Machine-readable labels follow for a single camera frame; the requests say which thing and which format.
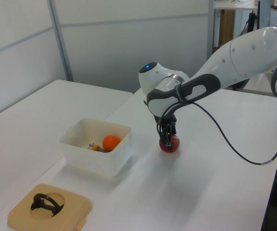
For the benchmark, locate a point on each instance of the red toy apple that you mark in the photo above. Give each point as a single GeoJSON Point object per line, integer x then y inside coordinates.
{"type": "Point", "coordinates": [175, 144]}

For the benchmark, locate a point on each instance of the grey partition post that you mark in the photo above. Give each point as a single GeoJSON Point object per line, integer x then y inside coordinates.
{"type": "Point", "coordinates": [62, 48]}

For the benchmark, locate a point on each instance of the yellow and grey small tool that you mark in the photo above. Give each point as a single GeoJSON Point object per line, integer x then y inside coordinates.
{"type": "Point", "coordinates": [95, 146]}

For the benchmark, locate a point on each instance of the orange toy fruit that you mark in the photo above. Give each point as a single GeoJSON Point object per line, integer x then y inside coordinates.
{"type": "Point", "coordinates": [110, 143]}

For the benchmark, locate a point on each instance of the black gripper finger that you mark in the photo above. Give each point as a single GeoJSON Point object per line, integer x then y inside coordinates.
{"type": "Point", "coordinates": [173, 128]}
{"type": "Point", "coordinates": [166, 136]}

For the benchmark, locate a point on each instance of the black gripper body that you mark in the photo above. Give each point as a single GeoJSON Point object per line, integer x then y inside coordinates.
{"type": "Point", "coordinates": [170, 119]}

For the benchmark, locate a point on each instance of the tan container lid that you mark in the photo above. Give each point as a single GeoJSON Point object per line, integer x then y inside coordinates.
{"type": "Point", "coordinates": [75, 204]}

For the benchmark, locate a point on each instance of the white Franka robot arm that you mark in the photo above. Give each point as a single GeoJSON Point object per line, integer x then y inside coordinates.
{"type": "Point", "coordinates": [237, 60]}

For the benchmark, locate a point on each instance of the white plastic container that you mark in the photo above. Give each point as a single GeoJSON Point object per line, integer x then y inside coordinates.
{"type": "Point", "coordinates": [97, 163]}

